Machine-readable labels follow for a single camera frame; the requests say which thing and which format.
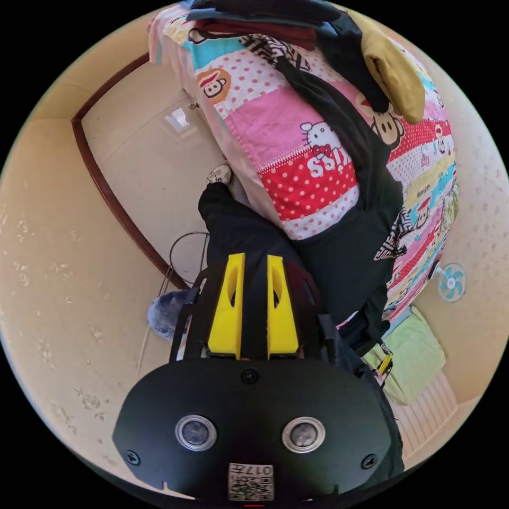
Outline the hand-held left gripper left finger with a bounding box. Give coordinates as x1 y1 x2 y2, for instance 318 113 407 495
207 252 246 355

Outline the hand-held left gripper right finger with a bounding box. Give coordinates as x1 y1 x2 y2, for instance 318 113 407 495
267 254 300 357

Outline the black long sleeve with print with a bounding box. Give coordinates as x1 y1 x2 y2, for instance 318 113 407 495
238 33 407 357

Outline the person's body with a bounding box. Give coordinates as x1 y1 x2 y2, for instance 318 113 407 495
197 163 406 480

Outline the light green cushion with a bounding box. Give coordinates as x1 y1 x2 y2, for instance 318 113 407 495
364 306 447 406

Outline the small teal fan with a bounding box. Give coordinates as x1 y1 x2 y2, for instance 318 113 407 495
433 262 468 304

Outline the bed with colourful printed quilt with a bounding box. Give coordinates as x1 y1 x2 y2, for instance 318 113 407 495
147 6 462 331

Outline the pile of clothes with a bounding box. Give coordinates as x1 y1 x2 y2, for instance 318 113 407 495
186 0 427 125

